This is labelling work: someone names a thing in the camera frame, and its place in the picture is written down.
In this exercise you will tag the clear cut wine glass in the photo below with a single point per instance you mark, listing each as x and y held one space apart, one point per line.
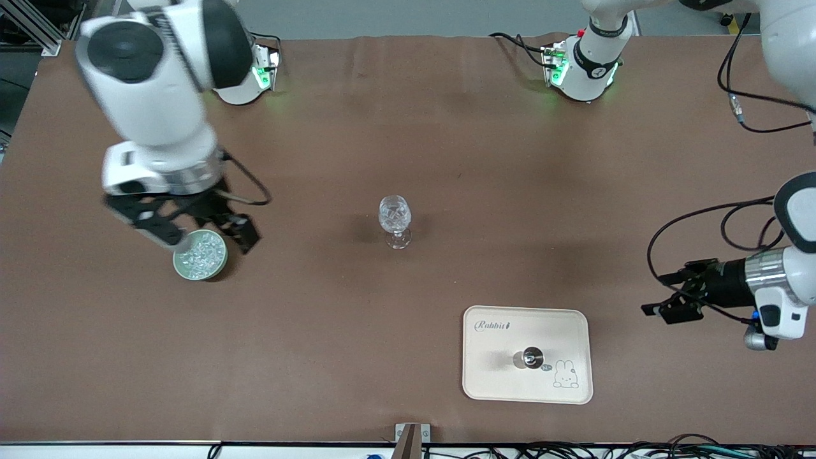
394 217

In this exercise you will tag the pale green round bowl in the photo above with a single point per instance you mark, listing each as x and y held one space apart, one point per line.
191 278

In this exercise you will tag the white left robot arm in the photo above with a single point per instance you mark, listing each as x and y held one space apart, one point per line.
590 70

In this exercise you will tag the steel double jigger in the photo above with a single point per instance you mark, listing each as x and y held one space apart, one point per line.
530 358

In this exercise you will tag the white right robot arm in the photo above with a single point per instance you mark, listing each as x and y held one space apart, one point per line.
153 95

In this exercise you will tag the aluminium frame profile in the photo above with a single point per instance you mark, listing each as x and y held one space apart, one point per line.
38 29

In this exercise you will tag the white table edge strip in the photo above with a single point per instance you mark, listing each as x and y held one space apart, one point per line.
95 451

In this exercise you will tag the brown table cover mat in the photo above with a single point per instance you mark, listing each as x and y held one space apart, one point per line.
319 350

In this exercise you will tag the pile of clear ice cubes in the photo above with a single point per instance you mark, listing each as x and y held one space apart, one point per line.
204 258

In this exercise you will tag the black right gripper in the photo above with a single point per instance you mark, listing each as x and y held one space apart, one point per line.
205 204

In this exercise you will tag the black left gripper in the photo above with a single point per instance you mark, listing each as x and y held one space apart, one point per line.
725 283

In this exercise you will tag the metal table edge bracket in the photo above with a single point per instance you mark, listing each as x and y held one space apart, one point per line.
411 443

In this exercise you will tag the cream rabbit print tray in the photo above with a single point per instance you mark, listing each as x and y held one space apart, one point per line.
497 382

